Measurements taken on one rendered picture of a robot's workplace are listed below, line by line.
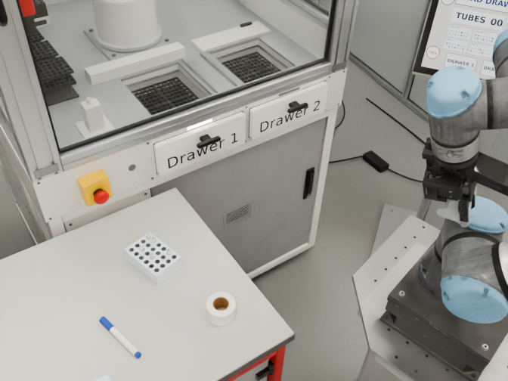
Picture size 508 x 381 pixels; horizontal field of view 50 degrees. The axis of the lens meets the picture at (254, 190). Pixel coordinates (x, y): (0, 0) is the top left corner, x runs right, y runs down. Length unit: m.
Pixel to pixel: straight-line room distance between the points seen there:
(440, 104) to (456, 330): 0.59
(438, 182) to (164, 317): 0.70
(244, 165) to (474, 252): 0.89
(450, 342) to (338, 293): 1.10
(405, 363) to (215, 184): 0.82
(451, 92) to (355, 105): 2.53
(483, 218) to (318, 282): 1.28
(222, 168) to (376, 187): 1.25
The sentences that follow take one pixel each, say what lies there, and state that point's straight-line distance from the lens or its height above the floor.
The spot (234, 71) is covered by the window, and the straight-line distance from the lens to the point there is 1.55.
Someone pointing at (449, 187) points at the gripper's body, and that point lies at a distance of 1.00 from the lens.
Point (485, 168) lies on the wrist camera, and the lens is 0.99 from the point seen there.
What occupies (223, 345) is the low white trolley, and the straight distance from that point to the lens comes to 1.29.
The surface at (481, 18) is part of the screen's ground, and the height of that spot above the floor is 1.11.
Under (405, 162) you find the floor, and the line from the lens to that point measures 3.01.
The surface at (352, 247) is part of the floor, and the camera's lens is 2.51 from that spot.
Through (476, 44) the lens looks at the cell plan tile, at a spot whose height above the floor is 1.05.
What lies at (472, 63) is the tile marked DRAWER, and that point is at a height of 1.01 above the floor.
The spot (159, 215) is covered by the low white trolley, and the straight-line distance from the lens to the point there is 1.54.
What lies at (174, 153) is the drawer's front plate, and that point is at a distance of 1.54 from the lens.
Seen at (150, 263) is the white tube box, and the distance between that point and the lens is 1.39.
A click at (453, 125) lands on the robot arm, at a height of 1.39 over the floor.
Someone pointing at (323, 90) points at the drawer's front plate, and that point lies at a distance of 1.77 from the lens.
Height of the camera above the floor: 1.87
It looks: 44 degrees down
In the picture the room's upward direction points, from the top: 3 degrees clockwise
